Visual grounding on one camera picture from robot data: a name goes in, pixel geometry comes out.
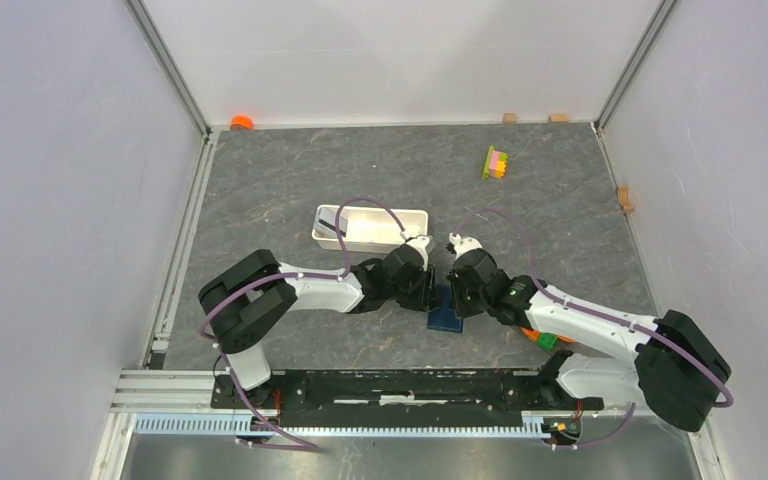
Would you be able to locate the green toy block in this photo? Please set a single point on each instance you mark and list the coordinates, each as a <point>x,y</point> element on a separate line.
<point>545,341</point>

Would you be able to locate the white cable comb rail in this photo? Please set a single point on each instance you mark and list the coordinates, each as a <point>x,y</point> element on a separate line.
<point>245,425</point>

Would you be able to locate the blue card holder wallet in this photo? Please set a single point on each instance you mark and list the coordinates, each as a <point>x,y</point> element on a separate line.
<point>444,318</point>

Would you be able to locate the colourful toy block stack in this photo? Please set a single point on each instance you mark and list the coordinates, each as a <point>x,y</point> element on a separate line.
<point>495,165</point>

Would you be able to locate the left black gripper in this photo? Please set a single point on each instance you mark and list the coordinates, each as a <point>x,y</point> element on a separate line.
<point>426,299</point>

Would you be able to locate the orange plastic ring toy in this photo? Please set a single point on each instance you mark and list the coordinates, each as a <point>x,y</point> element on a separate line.
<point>532,334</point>

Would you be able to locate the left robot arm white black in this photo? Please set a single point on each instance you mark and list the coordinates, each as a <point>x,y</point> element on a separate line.
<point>246,301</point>

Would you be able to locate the wooden block right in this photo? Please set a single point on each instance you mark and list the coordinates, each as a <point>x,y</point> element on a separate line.
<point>558,118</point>

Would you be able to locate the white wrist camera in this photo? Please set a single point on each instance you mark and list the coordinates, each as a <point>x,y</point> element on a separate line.
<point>422,243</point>
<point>459,245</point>

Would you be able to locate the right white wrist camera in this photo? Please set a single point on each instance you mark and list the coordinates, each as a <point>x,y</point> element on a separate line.
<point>459,245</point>

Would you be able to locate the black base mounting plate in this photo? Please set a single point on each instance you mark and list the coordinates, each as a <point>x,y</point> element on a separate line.
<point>491,397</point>

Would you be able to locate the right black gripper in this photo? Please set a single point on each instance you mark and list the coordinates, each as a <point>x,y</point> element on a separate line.
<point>460,310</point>

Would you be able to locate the curved wooden piece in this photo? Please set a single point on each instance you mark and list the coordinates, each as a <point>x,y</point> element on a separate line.
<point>623,194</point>

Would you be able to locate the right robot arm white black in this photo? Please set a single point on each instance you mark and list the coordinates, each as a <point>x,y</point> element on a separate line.
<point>666,363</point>

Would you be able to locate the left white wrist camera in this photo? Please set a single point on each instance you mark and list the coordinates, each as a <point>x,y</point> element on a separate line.
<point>422,243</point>

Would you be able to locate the white plastic tray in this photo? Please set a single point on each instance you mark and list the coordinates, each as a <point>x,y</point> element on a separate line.
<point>369,229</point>

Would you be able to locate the orange round cap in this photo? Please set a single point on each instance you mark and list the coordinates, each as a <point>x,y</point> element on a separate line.
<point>241,122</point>

